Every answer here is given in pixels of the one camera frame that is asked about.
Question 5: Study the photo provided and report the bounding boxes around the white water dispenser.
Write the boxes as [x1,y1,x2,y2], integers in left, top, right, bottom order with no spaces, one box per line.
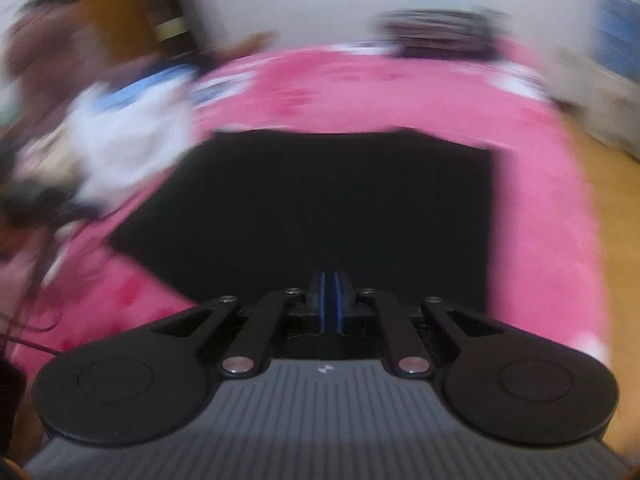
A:
[560,45,640,151]

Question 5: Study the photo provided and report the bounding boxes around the white cloth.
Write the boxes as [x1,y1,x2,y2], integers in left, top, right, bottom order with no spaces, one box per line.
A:
[30,80,196,216]

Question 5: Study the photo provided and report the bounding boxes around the black printed t-shirt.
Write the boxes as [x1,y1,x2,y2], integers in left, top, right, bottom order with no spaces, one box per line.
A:
[107,129,496,361]

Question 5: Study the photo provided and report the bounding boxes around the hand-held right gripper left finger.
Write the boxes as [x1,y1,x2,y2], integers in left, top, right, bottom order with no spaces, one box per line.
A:
[150,271,328,378]

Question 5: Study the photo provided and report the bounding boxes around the dark patterned folded clothes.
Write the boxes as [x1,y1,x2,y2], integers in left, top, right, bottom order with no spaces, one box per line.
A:
[372,7,511,61]

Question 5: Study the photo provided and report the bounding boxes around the wooden door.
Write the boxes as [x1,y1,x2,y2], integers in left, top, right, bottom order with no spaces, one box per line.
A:
[75,0,161,61]

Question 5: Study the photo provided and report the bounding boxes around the pink floral blanket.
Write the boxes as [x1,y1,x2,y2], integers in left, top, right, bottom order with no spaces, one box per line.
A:
[0,42,613,461]

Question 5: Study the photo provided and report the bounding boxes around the light blue cloth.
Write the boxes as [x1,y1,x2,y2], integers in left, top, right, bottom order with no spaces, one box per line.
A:
[95,67,196,111]

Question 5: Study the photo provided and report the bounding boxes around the blue water bottle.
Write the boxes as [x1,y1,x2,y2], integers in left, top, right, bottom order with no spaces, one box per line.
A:
[595,0,640,81]

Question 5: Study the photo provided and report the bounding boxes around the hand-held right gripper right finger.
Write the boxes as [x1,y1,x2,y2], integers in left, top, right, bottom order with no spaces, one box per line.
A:
[334,272,506,378]

